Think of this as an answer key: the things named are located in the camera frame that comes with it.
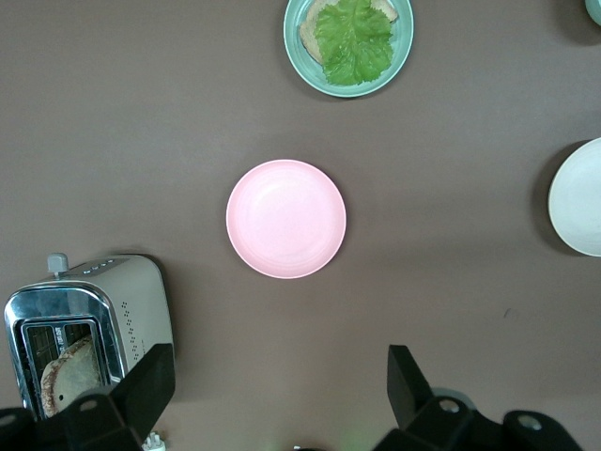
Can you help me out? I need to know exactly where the green plate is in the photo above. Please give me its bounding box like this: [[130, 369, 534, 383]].
[[283, 0, 415, 99]]

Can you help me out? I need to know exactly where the beige chrome toaster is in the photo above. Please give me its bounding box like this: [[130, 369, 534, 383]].
[[3, 253, 176, 422]]

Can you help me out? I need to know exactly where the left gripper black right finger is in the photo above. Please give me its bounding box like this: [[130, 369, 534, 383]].
[[373, 346, 509, 451]]

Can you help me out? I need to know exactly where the pink shallow bowl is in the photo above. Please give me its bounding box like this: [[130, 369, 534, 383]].
[[225, 159, 348, 280]]

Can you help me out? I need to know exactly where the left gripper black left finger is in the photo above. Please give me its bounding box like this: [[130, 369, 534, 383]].
[[36, 344, 177, 451]]

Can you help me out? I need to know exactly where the brown bread slice in toaster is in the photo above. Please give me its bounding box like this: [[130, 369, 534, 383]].
[[39, 335, 102, 419]]

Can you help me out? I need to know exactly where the green lettuce leaf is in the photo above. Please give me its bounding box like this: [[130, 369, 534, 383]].
[[313, 0, 394, 87]]

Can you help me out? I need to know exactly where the beige shallow bowl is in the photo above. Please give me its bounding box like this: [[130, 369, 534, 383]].
[[547, 136, 601, 257]]

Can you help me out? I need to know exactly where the toasted bread slice on plate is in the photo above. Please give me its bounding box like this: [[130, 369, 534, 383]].
[[299, 0, 400, 63]]

